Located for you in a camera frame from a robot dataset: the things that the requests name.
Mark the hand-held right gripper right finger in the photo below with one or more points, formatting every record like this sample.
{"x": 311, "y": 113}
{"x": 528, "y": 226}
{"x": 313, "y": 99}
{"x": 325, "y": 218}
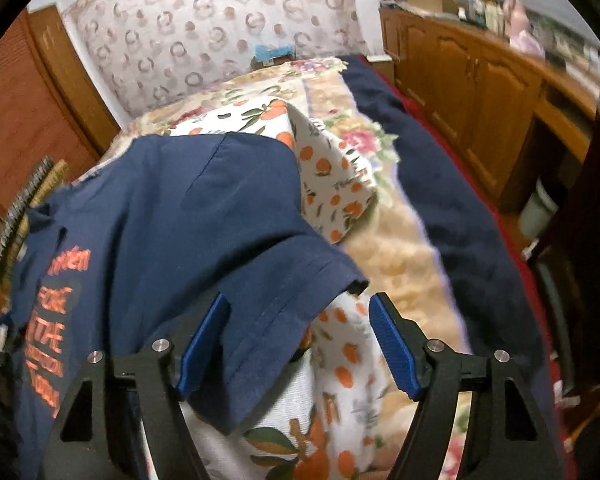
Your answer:
{"x": 395, "y": 345}

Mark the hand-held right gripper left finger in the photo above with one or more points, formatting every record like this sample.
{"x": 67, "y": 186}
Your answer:
{"x": 202, "y": 345}

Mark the navy t-shirt with orange print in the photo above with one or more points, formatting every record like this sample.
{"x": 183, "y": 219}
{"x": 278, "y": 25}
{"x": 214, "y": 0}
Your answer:
{"x": 180, "y": 235}

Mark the beige floral blanket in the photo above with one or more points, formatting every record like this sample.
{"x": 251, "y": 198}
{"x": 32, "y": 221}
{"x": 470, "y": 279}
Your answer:
{"x": 395, "y": 260}

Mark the navy blanket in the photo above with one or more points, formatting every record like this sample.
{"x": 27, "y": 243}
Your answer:
{"x": 445, "y": 185}

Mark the white orange-fruit print bed sheet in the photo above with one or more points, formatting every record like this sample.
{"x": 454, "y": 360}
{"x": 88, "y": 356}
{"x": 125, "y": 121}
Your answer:
{"x": 330, "y": 170}

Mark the white waste bin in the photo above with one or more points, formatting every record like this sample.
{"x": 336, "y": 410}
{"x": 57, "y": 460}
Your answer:
{"x": 537, "y": 210}

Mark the dark brown chair back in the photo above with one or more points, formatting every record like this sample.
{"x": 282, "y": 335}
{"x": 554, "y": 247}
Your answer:
{"x": 585, "y": 260}

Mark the stack of folded blankets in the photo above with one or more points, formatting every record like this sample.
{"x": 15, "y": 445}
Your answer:
{"x": 55, "y": 177}

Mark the dark circle-pattern folded cloth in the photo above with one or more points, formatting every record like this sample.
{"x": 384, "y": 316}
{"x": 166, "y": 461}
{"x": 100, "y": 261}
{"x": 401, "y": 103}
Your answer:
{"x": 17, "y": 220}

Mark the wooden cabinet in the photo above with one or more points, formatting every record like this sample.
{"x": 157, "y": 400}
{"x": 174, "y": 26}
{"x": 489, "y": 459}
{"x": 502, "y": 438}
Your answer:
{"x": 480, "y": 85}

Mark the louvred wooden door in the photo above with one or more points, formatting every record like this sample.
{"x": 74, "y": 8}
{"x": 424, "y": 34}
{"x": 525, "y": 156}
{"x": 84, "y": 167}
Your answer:
{"x": 30, "y": 110}

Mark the blue crumpled bag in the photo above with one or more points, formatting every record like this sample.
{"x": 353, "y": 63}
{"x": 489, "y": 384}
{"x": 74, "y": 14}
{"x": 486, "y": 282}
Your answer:
{"x": 272, "y": 55}

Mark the pink tissue pack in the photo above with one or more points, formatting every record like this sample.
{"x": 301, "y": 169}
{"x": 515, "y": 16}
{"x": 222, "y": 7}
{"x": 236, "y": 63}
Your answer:
{"x": 527, "y": 42}

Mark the cardboard box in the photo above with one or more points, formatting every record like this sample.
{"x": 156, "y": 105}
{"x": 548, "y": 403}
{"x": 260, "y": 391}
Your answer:
{"x": 430, "y": 0}

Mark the pink jug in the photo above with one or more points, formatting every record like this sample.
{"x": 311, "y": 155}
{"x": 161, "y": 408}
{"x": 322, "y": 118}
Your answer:
{"x": 514, "y": 12}

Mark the circle-pattern sheer wall curtain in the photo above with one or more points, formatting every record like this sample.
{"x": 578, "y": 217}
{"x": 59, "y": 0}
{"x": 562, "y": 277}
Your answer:
{"x": 180, "y": 35}

